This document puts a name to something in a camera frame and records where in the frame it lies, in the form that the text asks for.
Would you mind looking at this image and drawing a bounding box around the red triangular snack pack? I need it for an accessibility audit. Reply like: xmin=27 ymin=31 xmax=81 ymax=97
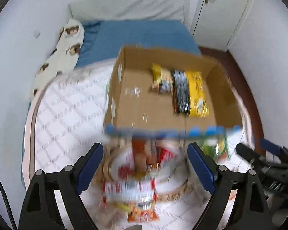
xmin=156 ymin=145 xmax=178 ymax=163

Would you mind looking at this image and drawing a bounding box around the white door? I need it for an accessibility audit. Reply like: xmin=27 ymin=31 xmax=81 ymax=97
xmin=193 ymin=0 xmax=248 ymax=51

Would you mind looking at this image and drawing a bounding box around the grey white pillow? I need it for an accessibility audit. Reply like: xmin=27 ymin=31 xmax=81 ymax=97
xmin=69 ymin=0 xmax=190 ymax=23

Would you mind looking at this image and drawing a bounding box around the green candy bag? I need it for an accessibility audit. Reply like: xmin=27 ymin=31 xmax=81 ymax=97
xmin=202 ymin=136 xmax=230 ymax=162

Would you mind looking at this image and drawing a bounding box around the black cookie pack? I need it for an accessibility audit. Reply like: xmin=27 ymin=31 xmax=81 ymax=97
xmin=172 ymin=70 xmax=190 ymax=116

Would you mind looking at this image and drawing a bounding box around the bear print long pillow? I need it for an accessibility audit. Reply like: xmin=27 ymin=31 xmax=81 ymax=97
xmin=29 ymin=19 xmax=85 ymax=101

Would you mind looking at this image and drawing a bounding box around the blue bed sheet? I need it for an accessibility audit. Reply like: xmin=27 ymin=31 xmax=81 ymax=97
xmin=21 ymin=20 xmax=203 ymax=187

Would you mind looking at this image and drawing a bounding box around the red white snack pack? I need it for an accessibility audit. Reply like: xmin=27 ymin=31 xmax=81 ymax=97
xmin=101 ymin=180 xmax=157 ymax=204

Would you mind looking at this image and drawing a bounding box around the yellow snack pack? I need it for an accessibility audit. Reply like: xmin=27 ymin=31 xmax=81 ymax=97
xmin=185 ymin=71 xmax=210 ymax=117

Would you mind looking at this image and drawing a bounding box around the orange panda snack bag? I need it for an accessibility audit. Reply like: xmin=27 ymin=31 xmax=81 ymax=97
xmin=127 ymin=202 xmax=159 ymax=223

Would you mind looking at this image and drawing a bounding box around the yellow panda snack bag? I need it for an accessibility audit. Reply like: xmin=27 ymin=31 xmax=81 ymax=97
xmin=151 ymin=63 xmax=173 ymax=94

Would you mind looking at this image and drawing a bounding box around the brown red snack bag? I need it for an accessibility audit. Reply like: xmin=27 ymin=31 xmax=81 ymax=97
xmin=132 ymin=138 xmax=159 ymax=173

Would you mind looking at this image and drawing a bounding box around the cardboard milk box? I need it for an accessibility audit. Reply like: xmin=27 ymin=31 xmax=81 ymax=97
xmin=104 ymin=46 xmax=243 ymax=138

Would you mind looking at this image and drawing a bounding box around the white diamond pattern quilt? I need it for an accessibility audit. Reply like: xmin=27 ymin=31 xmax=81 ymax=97
xmin=23 ymin=59 xmax=257 ymax=230

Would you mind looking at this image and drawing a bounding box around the black cable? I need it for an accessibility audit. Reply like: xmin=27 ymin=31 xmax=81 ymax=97
xmin=0 ymin=164 xmax=18 ymax=230

